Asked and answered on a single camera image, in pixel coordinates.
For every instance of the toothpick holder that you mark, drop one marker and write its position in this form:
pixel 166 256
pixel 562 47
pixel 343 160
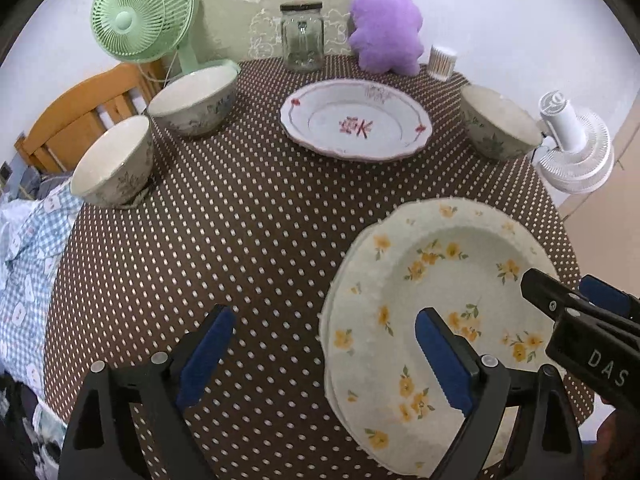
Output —
pixel 442 62

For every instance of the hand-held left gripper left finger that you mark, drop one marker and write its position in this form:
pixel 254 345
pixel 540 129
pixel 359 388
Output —
pixel 205 355

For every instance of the purple plush toy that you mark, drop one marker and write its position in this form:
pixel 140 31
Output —
pixel 385 30

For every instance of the white standing fan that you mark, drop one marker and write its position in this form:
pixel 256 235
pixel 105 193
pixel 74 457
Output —
pixel 575 150

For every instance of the glass jar with lid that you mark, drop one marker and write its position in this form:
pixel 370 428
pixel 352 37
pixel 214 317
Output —
pixel 301 40

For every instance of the brown polka dot tablecloth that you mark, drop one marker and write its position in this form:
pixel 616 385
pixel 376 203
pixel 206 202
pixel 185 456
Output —
pixel 240 220

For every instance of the dark patterned cloth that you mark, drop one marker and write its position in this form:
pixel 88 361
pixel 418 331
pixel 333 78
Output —
pixel 30 440

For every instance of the green patterned wall cloth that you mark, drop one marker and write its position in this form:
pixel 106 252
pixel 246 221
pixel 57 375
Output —
pixel 240 10

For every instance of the wooden chair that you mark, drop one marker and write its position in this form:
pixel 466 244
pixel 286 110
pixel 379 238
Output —
pixel 75 110

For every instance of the pink floral plate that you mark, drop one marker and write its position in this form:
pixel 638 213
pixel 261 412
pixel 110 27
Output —
pixel 355 120

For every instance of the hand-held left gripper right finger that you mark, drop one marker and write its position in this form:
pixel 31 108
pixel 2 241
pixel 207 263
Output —
pixel 445 365

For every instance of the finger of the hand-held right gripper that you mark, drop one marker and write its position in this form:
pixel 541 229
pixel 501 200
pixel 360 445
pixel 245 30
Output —
pixel 575 330
pixel 605 295

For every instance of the floral ceramic bowl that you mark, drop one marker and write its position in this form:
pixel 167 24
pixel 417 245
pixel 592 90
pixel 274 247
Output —
pixel 192 100
pixel 112 160
pixel 495 120

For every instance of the blue checked blanket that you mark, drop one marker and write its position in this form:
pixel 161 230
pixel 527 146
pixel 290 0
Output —
pixel 30 270

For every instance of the green desk fan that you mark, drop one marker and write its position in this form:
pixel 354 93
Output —
pixel 130 20

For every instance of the yellow floral plate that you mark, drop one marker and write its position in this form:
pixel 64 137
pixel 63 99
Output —
pixel 450 285
pixel 325 340

